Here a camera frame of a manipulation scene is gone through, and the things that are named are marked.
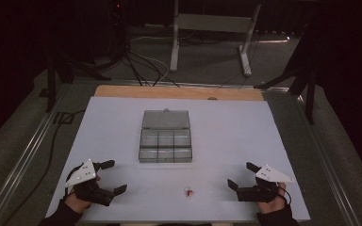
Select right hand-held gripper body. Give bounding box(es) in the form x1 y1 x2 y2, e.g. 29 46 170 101
236 164 296 203

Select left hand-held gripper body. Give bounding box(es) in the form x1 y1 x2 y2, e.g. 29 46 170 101
64 158 115 207

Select person's left hand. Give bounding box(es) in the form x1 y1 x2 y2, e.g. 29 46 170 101
63 174 102 215

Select person's right hand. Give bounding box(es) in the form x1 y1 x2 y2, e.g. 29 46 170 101
255 182 288 216

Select clear plastic compartment box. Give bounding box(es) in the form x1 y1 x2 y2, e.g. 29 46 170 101
138 107 193 164

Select white table mat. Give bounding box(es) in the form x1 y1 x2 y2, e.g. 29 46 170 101
44 95 311 222

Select black metal stand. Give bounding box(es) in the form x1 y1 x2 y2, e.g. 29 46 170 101
44 43 113 114
253 23 318 125

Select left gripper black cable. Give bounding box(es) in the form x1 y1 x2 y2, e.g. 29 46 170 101
64 164 80 197

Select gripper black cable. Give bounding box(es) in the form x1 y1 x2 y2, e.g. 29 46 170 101
274 185 293 205
64 164 80 197

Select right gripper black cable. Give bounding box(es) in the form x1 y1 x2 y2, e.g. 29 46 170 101
274 185 293 205

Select long black floor cable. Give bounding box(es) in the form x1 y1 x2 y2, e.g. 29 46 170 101
0 108 87 226

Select metal floor rail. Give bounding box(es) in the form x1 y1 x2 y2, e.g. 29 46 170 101
290 89 362 226
0 82 74 226

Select bundle of black floor cables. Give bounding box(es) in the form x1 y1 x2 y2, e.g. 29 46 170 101
105 18 181 88

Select white floor cable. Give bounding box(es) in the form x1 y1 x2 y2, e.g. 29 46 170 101
131 35 171 87

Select white metal desk frame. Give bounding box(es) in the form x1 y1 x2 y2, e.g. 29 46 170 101
169 0 262 77

